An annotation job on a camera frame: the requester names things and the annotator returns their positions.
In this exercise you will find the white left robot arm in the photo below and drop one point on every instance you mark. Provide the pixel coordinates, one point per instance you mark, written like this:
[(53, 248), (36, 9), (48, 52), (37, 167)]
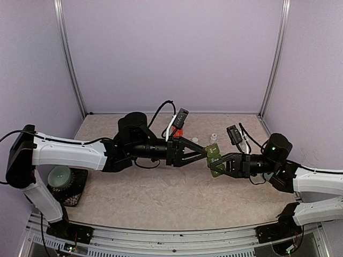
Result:
[(133, 140)]

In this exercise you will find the small white pill bottle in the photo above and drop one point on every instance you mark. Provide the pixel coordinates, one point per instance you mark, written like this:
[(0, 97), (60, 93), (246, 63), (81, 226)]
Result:
[(195, 140)]

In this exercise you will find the front aluminium rail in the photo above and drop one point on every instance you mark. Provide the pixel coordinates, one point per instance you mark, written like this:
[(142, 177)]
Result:
[(106, 241)]

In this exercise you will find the red cylindrical can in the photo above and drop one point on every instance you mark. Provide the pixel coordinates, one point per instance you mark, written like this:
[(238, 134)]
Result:
[(177, 132)]

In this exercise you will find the green pill organizer box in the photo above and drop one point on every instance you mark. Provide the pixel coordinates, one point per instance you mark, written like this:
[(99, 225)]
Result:
[(213, 155)]

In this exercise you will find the left aluminium frame post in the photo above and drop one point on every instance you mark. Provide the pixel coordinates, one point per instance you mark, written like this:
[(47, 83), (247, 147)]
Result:
[(58, 6)]

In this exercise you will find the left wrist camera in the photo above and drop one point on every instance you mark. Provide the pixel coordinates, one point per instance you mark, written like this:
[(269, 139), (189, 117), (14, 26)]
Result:
[(176, 123)]

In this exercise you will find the aluminium frame post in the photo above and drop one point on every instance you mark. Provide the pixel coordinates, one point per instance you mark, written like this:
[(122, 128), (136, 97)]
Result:
[(58, 6), (277, 56)]

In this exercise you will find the green ceramic bowl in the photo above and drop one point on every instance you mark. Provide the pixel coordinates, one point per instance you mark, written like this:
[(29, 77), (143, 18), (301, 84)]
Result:
[(59, 177)]

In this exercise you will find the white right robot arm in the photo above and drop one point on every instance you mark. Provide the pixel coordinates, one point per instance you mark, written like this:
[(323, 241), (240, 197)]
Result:
[(289, 177)]

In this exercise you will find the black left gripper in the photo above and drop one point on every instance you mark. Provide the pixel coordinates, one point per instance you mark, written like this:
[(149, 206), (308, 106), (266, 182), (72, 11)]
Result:
[(176, 159)]

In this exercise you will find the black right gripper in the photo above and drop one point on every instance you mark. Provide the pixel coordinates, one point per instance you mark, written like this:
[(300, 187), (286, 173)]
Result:
[(240, 165)]

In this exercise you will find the right aluminium frame post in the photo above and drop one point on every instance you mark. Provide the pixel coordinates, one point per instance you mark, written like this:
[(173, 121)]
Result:
[(277, 56)]

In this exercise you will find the black square tray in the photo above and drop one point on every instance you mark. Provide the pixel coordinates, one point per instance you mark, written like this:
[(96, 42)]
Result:
[(70, 194)]

